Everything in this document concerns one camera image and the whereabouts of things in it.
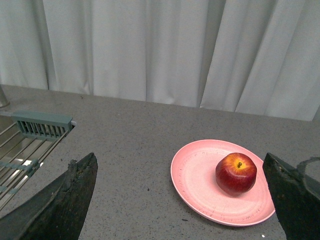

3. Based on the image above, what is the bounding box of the red yellow apple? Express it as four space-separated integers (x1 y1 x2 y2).
215 152 258 196

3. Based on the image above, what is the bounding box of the white pleated curtain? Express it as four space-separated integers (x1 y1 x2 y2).
0 0 320 121

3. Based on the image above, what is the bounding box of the pink round plate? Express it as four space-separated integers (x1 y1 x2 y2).
170 139 275 227

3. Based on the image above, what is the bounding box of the green metal dish rack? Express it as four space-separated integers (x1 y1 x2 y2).
0 110 76 208

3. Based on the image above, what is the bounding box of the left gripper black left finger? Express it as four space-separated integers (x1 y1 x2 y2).
0 153 98 240

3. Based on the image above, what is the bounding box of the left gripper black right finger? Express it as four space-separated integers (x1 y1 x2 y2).
262 152 320 240

